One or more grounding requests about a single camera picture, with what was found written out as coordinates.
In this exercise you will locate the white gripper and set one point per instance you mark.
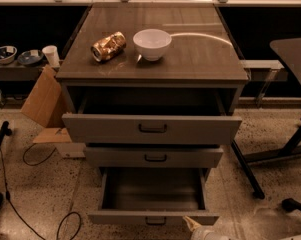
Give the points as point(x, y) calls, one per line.
point(206, 234)

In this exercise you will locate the grey bottom drawer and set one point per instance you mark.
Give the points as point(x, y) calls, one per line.
point(153, 197)

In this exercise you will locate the grey drawer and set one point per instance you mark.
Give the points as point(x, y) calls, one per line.
point(146, 129)
point(153, 197)
point(153, 157)

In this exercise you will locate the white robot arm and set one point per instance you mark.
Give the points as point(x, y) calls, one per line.
point(297, 237)

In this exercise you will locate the grey top drawer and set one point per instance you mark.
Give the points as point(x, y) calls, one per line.
point(146, 129)

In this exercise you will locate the grey middle drawer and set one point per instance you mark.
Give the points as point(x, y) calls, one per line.
point(153, 157)

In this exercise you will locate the grey drawer cabinet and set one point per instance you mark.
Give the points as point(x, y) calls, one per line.
point(199, 75)

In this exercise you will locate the black caster base right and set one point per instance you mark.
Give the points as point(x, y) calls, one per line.
point(290, 205)

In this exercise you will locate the white bowl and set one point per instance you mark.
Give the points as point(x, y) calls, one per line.
point(152, 44)

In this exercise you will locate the brown cardboard box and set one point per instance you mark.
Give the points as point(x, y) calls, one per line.
point(45, 106)

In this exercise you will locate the crushed golden soda can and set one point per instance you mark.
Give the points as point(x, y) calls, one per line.
point(108, 47)

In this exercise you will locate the white paper cup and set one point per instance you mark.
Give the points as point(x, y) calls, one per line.
point(51, 53)

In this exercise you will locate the blue bowl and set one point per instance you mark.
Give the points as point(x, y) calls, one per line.
point(7, 54)
point(30, 58)

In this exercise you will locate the grey side shelf left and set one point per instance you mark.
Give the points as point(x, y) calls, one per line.
point(16, 72)

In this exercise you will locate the blue bowl far left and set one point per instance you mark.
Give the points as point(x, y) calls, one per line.
point(7, 54)

